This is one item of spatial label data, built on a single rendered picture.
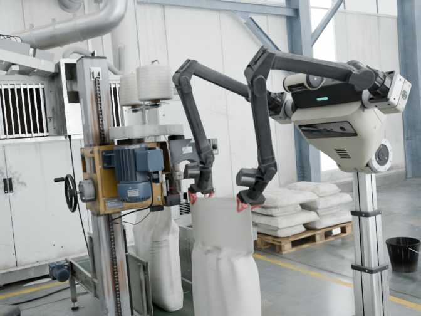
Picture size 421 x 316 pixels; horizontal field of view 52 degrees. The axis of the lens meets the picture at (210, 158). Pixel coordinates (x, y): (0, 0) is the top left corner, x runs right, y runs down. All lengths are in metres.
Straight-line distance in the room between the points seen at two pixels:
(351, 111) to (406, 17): 9.00
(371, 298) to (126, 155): 1.27
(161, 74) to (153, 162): 0.40
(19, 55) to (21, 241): 1.81
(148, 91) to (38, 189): 2.97
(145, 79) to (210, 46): 5.28
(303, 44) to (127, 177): 6.36
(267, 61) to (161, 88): 0.67
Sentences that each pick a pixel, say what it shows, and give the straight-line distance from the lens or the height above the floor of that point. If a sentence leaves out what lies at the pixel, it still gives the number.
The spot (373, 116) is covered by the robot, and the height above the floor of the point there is 1.37.
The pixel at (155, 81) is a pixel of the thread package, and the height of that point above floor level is 1.60.
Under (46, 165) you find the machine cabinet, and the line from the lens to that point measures 4.78.
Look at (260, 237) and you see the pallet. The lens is 5.10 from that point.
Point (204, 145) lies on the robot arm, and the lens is 1.99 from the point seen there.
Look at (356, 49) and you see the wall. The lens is 9.55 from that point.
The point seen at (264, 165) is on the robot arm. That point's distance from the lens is 1.65.
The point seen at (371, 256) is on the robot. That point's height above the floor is 0.74.
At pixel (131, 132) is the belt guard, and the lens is 1.88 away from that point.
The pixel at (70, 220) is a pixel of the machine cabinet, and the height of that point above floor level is 0.57.
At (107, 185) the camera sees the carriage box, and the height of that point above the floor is 1.16.
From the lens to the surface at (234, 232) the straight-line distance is 1.90.
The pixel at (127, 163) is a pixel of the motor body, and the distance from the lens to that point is 1.92.
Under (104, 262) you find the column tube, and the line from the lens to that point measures 2.18.
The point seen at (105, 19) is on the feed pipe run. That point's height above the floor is 2.57.
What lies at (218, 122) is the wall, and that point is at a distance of 7.13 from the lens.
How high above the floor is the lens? 1.35
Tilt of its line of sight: 3 degrees down
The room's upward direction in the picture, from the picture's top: 5 degrees counter-clockwise
